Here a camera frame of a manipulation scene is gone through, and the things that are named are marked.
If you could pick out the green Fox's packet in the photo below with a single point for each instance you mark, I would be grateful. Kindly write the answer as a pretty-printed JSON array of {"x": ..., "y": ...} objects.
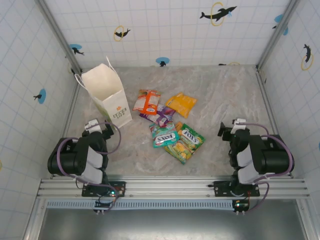
[{"x": 191, "y": 136}]

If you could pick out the white paper bag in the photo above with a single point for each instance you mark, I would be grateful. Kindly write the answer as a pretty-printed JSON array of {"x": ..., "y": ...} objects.
[{"x": 110, "y": 95}]

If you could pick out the yellow-green fruit candy packet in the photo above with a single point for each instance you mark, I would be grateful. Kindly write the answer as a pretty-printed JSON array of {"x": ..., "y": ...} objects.
[{"x": 180, "y": 153}]

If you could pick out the yellow snack packet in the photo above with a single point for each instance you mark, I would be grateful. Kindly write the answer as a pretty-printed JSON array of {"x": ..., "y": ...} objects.
[{"x": 181, "y": 103}]

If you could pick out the orange white Fox's packet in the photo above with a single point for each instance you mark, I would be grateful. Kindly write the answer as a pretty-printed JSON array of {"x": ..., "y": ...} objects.
[{"x": 150, "y": 100}]

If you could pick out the teal Fox's packet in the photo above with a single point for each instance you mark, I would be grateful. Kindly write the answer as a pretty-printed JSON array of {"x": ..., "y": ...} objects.
[{"x": 163, "y": 136}]

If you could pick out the purple Fox's packet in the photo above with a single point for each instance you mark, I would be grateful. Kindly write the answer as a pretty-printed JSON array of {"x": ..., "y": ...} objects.
[{"x": 165, "y": 111}]

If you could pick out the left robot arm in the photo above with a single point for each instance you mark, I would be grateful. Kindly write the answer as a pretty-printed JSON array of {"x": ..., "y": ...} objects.
[{"x": 72, "y": 155}]

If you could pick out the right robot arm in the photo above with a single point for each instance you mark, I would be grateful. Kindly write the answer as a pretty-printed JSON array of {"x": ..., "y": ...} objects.
[{"x": 272, "y": 155}]

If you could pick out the right controller board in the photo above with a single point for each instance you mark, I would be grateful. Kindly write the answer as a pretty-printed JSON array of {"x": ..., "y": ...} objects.
[{"x": 241, "y": 205}]

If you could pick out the controller board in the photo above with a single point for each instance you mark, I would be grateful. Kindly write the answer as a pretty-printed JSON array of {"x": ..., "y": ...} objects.
[
  {"x": 241, "y": 205},
  {"x": 105, "y": 205}
]

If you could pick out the left controller board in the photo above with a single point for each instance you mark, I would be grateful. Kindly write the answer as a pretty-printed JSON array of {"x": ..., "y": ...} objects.
[{"x": 105, "y": 205}]

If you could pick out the blue circle dolphin sticker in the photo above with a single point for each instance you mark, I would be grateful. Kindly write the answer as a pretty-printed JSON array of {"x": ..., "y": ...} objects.
[
  {"x": 42, "y": 96},
  {"x": 278, "y": 18},
  {"x": 162, "y": 60},
  {"x": 75, "y": 47}
]

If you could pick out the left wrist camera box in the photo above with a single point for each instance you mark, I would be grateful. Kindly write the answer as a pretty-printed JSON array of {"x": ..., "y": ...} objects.
[{"x": 93, "y": 124}]

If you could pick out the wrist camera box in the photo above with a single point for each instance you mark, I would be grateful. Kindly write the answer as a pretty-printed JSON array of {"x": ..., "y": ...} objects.
[
  {"x": 93, "y": 124},
  {"x": 240, "y": 125}
]

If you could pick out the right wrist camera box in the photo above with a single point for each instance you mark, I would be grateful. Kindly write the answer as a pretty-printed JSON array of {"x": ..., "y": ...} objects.
[{"x": 240, "y": 125}]

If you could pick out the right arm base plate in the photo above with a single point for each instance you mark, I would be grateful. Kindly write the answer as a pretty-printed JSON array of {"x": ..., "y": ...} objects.
[{"x": 222, "y": 187}]

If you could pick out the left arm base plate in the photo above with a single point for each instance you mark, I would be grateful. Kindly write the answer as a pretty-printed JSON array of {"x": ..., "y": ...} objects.
[{"x": 117, "y": 187}]

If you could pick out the aluminium mounting rail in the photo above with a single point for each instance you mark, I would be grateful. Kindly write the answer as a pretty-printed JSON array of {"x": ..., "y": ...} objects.
[{"x": 170, "y": 186}]

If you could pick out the aluminium frame post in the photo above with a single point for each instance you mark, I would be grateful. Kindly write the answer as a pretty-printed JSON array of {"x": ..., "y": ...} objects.
[
  {"x": 60, "y": 37},
  {"x": 277, "y": 35}
]

